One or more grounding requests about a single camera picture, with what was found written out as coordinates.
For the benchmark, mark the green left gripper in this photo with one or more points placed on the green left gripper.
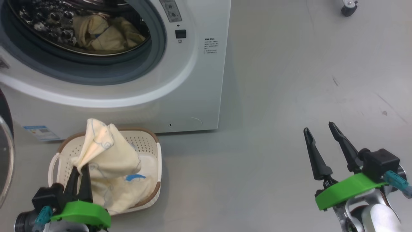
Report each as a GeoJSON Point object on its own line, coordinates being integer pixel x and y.
{"type": "Point", "coordinates": [83, 214]}

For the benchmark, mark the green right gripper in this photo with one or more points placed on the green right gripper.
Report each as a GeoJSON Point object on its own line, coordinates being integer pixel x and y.
{"type": "Point", "coordinates": [344, 190]}

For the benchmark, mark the washing machine glass door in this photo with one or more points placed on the washing machine glass door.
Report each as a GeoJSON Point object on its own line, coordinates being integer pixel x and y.
{"type": "Point", "coordinates": [3, 154]}

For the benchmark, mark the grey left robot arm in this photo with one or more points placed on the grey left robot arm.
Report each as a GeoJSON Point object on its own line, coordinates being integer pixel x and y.
{"type": "Point", "coordinates": [29, 224]}

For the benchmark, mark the white filter access cover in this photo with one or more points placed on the white filter access cover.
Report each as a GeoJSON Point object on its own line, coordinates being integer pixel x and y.
{"type": "Point", "coordinates": [185, 123]}

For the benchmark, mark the white front-load washing machine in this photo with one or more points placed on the white front-load washing machine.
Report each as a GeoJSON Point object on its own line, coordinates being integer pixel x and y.
{"type": "Point", "coordinates": [193, 96]}

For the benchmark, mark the stainless steel washing machine drum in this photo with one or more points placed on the stainless steel washing machine drum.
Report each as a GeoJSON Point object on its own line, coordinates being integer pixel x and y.
{"type": "Point", "coordinates": [48, 22]}

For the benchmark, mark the blue energy label sticker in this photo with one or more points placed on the blue energy label sticker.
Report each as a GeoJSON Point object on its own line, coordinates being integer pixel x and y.
{"type": "Point", "coordinates": [42, 132]}

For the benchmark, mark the cream perforated laundry basket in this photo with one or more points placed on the cream perforated laundry basket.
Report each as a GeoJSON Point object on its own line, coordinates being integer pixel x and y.
{"type": "Point", "coordinates": [148, 141]}

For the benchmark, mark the metal partition foot with caster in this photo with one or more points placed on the metal partition foot with caster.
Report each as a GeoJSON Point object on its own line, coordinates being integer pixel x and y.
{"type": "Point", "coordinates": [348, 8]}

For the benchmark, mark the grey warning sticker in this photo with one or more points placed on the grey warning sticker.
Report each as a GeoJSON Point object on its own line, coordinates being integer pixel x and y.
{"type": "Point", "coordinates": [170, 9]}

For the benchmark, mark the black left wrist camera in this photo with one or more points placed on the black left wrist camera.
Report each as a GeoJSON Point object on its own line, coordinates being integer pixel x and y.
{"type": "Point", "coordinates": [46, 196]}

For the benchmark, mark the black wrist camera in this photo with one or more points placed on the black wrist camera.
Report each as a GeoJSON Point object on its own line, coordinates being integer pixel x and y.
{"type": "Point", "coordinates": [46, 196]}
{"type": "Point", "coordinates": [381, 162]}

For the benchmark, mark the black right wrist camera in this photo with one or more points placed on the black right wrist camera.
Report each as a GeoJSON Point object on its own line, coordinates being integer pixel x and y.
{"type": "Point", "coordinates": [381, 162]}

